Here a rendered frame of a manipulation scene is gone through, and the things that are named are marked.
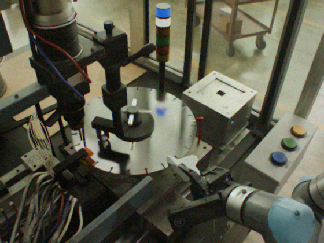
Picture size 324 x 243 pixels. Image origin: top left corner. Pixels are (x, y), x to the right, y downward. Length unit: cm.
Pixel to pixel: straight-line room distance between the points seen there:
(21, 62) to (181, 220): 117
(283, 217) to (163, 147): 36
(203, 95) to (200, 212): 48
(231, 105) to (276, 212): 52
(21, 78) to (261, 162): 107
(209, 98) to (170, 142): 28
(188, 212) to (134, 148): 22
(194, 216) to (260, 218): 15
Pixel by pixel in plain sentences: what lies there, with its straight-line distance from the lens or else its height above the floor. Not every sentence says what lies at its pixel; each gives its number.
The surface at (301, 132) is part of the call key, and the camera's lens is 97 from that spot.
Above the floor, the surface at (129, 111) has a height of 100.
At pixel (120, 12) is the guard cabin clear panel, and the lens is 145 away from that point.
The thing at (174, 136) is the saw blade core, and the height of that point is 95.
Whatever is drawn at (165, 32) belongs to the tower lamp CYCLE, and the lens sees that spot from 98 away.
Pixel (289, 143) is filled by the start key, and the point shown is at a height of 91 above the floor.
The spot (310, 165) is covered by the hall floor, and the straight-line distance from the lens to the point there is 220.
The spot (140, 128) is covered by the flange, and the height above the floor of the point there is 96.
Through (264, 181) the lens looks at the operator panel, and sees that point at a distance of 86.
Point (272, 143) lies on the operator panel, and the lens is 91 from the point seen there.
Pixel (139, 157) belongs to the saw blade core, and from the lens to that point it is 75.
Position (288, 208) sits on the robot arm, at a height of 110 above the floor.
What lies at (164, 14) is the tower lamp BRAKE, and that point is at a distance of 95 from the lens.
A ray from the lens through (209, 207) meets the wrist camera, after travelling 64.
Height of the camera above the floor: 152
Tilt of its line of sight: 42 degrees down
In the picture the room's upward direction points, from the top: 1 degrees clockwise
